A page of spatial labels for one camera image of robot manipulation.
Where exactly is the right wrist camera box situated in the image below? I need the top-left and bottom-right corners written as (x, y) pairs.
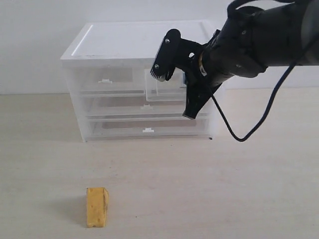
top-left (150, 28), bottom-right (181, 82)

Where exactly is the clear middle wide drawer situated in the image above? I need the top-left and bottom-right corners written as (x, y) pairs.
top-left (82, 92), bottom-right (212, 118)

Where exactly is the clear bottom wide drawer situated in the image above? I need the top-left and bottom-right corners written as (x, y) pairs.
top-left (88, 117), bottom-right (210, 138)

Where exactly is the clear wide drawer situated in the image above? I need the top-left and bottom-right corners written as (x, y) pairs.
top-left (82, 92), bottom-right (212, 118)
top-left (88, 117), bottom-right (210, 138)

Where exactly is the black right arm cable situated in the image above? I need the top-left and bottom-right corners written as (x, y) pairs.
top-left (206, 0), bottom-right (319, 143)

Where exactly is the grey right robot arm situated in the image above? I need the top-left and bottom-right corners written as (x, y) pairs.
top-left (180, 0), bottom-right (319, 119)

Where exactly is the teal bottle white cap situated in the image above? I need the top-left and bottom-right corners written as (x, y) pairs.
top-left (181, 72), bottom-right (187, 88)

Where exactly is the white plastic drawer cabinet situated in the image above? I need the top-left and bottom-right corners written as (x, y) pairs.
top-left (61, 19), bottom-right (221, 141)

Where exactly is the yellow cheese wedge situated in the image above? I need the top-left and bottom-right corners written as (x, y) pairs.
top-left (86, 187), bottom-right (109, 228)

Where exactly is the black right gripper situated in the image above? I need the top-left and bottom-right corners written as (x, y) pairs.
top-left (174, 29), bottom-right (223, 120)

